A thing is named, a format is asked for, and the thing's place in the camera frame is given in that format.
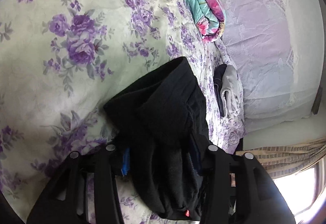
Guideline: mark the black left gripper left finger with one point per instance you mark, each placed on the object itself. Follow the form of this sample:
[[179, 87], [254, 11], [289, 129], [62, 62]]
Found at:
[[64, 199]]

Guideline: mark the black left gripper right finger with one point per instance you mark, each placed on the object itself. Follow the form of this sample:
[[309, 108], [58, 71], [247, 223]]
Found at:
[[236, 189]]

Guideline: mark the black pants with smiley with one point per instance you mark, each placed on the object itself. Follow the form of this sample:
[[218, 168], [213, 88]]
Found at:
[[161, 120]]

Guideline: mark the striped beige curtain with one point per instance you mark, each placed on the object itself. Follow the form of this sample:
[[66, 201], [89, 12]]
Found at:
[[281, 161]]

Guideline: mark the window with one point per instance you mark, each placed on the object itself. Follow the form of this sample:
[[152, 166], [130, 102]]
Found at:
[[304, 193]]

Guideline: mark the folded grey garment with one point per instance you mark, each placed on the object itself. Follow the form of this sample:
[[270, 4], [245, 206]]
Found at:
[[230, 92]]

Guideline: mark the folded dark navy garment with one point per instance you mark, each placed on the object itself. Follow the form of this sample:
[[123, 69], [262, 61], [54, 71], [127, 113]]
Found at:
[[218, 83]]

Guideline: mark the purple floral bed sheet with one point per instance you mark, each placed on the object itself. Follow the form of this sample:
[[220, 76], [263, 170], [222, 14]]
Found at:
[[61, 60]]

